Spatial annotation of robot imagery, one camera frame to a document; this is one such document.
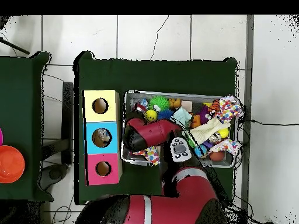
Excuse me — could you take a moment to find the colourful polka-dot cloth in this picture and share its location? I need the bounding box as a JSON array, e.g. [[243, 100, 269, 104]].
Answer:
[[134, 146, 161, 166]]

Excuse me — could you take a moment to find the wooden box with three holes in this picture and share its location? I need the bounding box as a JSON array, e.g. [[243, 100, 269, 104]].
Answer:
[[83, 89, 121, 186]]

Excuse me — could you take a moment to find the shallow clear mesh bin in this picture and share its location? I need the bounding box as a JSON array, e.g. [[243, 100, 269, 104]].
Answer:
[[122, 90, 244, 169]]

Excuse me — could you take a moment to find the yellow ball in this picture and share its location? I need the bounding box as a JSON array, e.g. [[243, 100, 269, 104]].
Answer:
[[144, 109, 158, 123]]

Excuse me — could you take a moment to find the mint green knit cloth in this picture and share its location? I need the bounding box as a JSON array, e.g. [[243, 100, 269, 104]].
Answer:
[[172, 108, 192, 129]]

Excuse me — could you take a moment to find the dark green tablecloth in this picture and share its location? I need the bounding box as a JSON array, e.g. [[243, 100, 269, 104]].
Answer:
[[74, 50, 239, 206]]

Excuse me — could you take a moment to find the cream cloth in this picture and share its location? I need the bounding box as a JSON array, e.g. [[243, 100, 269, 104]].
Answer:
[[188, 116, 232, 145]]

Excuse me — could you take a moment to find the red-brown ball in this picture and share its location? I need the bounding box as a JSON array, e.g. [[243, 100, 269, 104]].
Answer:
[[210, 150, 226, 162]]

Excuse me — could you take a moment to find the black floor stand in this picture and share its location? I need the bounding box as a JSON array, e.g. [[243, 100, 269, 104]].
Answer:
[[39, 81, 75, 191]]

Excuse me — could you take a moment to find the dark green side table cloth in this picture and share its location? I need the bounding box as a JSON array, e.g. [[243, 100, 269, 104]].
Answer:
[[0, 51, 54, 202]]

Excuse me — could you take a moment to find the orange plate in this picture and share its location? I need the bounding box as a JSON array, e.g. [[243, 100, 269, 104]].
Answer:
[[0, 145, 26, 184]]

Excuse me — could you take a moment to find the black tripod leg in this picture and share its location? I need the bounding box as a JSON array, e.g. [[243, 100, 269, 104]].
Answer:
[[0, 37, 30, 56]]

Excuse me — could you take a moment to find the thin black floor cable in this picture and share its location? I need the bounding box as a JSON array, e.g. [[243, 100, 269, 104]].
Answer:
[[150, 15, 170, 61]]

